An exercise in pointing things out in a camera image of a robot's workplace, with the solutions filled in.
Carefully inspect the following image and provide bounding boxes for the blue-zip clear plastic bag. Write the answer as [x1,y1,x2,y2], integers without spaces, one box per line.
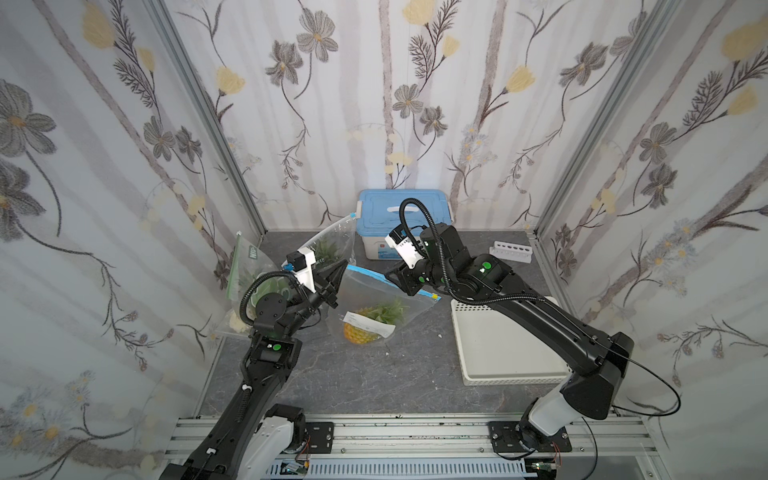
[327,265,441,346]

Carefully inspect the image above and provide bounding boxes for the yellow toy pineapple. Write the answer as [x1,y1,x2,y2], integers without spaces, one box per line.
[342,299,407,345]

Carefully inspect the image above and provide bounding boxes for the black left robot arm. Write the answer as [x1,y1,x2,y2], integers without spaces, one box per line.
[160,251,348,479]

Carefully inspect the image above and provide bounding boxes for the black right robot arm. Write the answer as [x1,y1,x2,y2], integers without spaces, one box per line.
[385,223,634,437]

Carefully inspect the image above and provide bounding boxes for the white-zip bag with pineapple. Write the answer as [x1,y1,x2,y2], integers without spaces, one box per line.
[302,213,358,268]

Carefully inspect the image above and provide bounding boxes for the green-zip bag with pineapple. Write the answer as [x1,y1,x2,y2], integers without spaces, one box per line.
[214,232,290,337]

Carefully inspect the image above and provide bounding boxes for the blue-lidded white storage box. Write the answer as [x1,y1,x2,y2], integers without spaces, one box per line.
[356,189,452,261]

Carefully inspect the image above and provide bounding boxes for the white perforated plastic tray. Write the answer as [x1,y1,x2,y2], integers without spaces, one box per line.
[451,300,570,386]

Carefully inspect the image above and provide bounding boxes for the white test tube rack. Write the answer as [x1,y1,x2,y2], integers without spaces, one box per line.
[489,241,533,264]

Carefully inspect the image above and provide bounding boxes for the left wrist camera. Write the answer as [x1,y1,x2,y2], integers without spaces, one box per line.
[284,247,316,292]

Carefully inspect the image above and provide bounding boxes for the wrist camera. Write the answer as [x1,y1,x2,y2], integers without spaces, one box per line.
[284,247,316,292]
[385,225,425,270]

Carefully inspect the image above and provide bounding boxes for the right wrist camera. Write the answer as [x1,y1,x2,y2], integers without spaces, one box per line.
[385,225,425,270]

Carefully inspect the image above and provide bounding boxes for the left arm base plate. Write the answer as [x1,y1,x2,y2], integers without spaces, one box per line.
[284,422,335,455]

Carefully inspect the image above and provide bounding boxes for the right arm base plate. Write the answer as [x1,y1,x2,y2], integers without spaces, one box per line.
[487,421,572,455]

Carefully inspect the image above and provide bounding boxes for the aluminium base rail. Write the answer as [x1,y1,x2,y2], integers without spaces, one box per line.
[163,413,671,479]

